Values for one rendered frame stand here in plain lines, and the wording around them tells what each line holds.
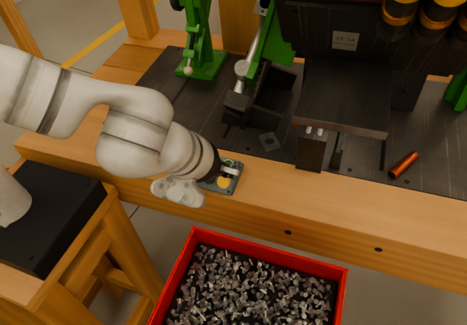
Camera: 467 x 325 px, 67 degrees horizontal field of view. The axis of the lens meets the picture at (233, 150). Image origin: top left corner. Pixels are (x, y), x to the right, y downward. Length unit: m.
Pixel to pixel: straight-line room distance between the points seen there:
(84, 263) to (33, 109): 0.69
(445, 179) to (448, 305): 0.97
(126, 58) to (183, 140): 0.91
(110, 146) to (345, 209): 0.55
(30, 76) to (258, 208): 0.56
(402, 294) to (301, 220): 1.04
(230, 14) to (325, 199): 0.69
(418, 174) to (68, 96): 0.75
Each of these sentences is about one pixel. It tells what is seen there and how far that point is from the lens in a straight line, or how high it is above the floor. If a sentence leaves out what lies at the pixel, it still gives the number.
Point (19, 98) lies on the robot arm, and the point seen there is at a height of 1.37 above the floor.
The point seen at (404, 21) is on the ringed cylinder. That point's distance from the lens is 0.55.
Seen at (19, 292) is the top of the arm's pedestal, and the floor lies 0.85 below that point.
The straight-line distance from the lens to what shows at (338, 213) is 0.80.
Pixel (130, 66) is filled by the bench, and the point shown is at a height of 0.88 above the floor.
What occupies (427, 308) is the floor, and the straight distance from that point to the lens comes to 1.78.
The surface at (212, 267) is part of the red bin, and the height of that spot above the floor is 0.88.
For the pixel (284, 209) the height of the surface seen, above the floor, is 0.90.
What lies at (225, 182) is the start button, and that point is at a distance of 0.79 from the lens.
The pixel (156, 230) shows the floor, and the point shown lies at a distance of 1.87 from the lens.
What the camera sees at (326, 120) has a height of 1.13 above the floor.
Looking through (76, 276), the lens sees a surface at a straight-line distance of 1.01.
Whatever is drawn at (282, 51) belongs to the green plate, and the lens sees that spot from 0.79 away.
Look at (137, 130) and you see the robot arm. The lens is 0.39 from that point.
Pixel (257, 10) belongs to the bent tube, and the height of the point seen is 1.19.
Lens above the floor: 1.56
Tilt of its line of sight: 47 degrees down
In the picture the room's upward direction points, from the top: 6 degrees counter-clockwise
